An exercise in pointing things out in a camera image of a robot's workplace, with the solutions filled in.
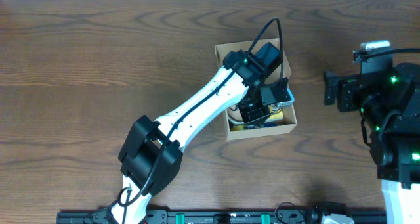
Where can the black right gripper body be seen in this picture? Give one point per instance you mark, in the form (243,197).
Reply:
(329,87)

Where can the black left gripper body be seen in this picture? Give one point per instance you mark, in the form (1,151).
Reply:
(254,115)

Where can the large white tape roll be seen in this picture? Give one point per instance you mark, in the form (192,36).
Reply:
(234,116)

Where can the small yellow tape roll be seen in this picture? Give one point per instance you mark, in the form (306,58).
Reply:
(237,128)

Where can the cardboard box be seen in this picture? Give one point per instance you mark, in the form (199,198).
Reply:
(287,124)

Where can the blue ballpoint pen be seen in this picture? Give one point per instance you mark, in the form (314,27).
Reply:
(265,125)

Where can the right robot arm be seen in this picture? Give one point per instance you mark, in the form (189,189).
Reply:
(386,95)

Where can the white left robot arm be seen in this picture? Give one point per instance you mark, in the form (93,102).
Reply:
(152,152)

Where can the yellow sticky note pad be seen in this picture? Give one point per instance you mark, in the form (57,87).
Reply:
(276,115)

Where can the black mounting rail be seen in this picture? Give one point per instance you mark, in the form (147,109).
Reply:
(285,212)

